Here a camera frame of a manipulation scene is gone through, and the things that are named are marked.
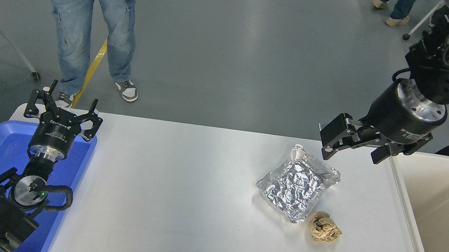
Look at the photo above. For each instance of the silver foil plate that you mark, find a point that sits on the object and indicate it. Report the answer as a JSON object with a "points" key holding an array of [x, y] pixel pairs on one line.
{"points": [[296, 184]]}

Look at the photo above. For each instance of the crumpled tan paper ball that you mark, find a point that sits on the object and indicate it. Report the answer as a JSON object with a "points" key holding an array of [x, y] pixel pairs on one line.
{"points": [[324, 228]]}

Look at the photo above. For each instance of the white-framed wheeled chair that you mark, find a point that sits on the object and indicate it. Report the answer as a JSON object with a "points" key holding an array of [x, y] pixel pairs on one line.
{"points": [[424, 20]]}

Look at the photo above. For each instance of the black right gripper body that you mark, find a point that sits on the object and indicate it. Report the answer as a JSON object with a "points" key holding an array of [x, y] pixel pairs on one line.
{"points": [[388, 116]]}

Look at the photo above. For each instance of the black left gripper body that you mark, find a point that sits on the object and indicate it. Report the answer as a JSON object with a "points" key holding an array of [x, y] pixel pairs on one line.
{"points": [[54, 133]]}

